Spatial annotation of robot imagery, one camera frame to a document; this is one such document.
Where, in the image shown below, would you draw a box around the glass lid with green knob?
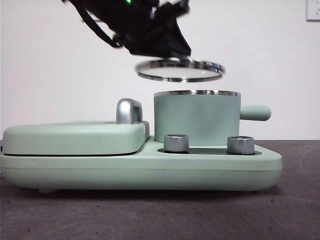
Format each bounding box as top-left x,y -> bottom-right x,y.
134,57 -> 227,84

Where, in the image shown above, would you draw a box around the mint green steamer pot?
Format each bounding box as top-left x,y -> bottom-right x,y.
153,89 -> 272,148

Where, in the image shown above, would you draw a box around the silver control knob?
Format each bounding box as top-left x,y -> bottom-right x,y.
227,135 -> 256,155
163,134 -> 191,153

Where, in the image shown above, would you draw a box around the mint green breakfast machine base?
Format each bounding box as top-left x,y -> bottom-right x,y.
0,136 -> 284,195

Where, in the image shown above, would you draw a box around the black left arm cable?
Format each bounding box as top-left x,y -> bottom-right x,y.
79,4 -> 124,49

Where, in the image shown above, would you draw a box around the silver griddle cover handle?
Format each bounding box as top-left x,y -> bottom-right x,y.
116,98 -> 144,125

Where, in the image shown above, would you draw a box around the white wall socket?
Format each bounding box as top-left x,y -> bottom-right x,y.
306,0 -> 320,22

